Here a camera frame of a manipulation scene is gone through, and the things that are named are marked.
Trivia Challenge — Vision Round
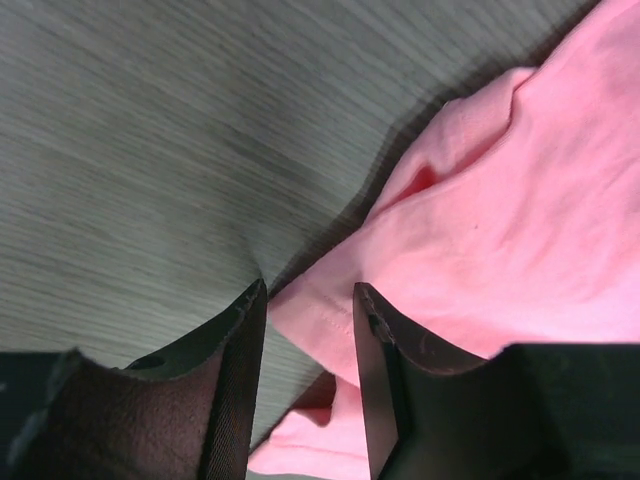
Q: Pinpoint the pink t-shirt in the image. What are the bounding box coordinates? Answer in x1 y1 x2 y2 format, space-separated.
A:
249 1 639 479

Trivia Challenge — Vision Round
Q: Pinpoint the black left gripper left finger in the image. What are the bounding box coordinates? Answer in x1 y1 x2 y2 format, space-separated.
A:
1 280 267 479

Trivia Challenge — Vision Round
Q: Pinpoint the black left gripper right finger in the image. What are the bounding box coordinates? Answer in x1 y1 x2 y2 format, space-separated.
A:
353 283 639 479

